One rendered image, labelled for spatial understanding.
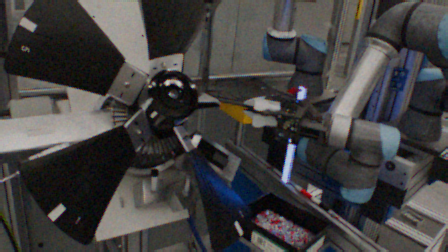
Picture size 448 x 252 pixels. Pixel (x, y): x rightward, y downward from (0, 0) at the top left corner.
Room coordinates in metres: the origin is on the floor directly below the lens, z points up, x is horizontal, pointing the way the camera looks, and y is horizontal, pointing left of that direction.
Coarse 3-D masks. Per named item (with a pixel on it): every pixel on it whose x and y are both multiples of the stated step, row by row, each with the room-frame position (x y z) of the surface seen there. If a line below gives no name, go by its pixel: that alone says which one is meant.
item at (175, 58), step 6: (174, 54) 0.92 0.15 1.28; (180, 54) 0.91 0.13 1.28; (156, 60) 0.92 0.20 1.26; (162, 60) 0.92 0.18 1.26; (168, 60) 0.91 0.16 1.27; (174, 60) 0.90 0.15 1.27; (180, 60) 0.90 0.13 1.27; (150, 66) 0.92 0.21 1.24; (156, 66) 0.91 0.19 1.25; (168, 66) 0.90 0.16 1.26; (174, 66) 0.89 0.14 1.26; (180, 66) 0.88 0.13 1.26; (150, 72) 0.90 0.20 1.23; (156, 72) 0.89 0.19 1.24; (150, 78) 0.89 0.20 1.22
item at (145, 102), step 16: (160, 80) 0.81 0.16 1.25; (176, 80) 0.83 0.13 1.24; (144, 96) 0.78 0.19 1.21; (160, 96) 0.78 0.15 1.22; (192, 96) 0.82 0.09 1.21; (128, 112) 0.83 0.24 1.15; (160, 112) 0.75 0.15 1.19; (176, 112) 0.78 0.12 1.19; (192, 112) 0.79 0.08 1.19; (160, 128) 0.83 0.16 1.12
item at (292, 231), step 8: (256, 216) 0.93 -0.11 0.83; (272, 216) 0.93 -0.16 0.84; (280, 216) 0.94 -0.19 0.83; (264, 224) 0.89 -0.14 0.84; (272, 224) 0.89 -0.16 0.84; (280, 224) 0.90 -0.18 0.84; (288, 224) 0.90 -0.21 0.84; (296, 224) 0.91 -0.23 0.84; (272, 232) 0.86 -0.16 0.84; (280, 232) 0.86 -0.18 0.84; (288, 232) 0.86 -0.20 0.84; (296, 232) 0.87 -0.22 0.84; (304, 232) 0.87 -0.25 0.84; (288, 240) 0.83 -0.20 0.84; (296, 240) 0.83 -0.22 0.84; (304, 240) 0.84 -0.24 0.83
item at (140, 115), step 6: (138, 114) 0.76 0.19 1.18; (144, 114) 0.77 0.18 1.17; (132, 120) 0.74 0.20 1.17; (138, 120) 0.76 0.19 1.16; (144, 120) 0.78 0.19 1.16; (126, 126) 0.73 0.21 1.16; (132, 126) 0.74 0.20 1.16; (138, 126) 0.76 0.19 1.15; (144, 126) 0.78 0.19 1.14; (132, 132) 0.75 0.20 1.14; (144, 132) 0.78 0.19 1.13; (150, 132) 0.80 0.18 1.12; (132, 138) 0.75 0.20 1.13; (138, 138) 0.77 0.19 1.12; (144, 138) 0.78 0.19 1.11; (138, 144) 0.77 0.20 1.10
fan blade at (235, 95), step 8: (248, 80) 1.09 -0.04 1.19; (256, 80) 1.09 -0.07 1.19; (216, 88) 0.99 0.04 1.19; (224, 88) 0.99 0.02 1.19; (232, 88) 1.00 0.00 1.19; (240, 88) 1.01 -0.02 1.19; (248, 88) 1.02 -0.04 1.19; (256, 88) 1.04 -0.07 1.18; (272, 88) 1.06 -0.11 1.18; (216, 96) 0.90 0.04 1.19; (224, 96) 0.91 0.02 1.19; (232, 96) 0.92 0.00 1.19; (240, 96) 0.94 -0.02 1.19; (248, 96) 0.95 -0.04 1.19; (256, 96) 0.97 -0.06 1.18; (232, 104) 0.87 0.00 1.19; (240, 104) 0.89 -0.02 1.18; (264, 112) 0.90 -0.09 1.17; (272, 112) 0.91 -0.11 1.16
